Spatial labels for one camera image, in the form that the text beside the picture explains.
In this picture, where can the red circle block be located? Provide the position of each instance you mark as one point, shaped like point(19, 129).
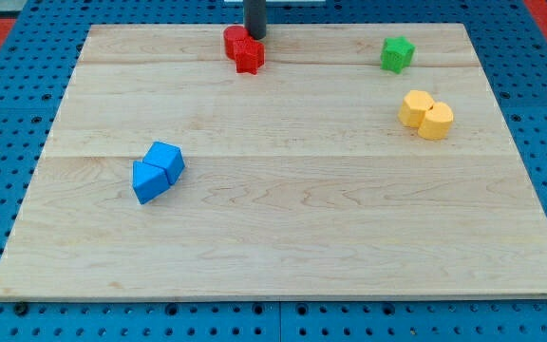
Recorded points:
point(231, 35)

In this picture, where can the light wooden board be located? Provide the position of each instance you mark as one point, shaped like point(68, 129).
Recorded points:
point(300, 182)

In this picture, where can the blue cube block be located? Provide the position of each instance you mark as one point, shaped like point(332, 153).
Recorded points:
point(168, 157)

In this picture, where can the red star block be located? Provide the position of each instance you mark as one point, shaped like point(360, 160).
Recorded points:
point(249, 55)

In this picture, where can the blue triangle block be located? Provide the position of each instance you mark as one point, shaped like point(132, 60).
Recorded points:
point(148, 181)

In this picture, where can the yellow hexagon block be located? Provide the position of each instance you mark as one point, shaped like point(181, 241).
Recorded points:
point(414, 106)

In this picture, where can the yellow heart block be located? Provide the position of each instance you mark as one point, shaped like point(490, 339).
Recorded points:
point(436, 122)

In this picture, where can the green star block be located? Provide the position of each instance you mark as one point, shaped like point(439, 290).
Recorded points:
point(396, 54)

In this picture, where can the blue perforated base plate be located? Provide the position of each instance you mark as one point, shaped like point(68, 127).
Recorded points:
point(35, 65)

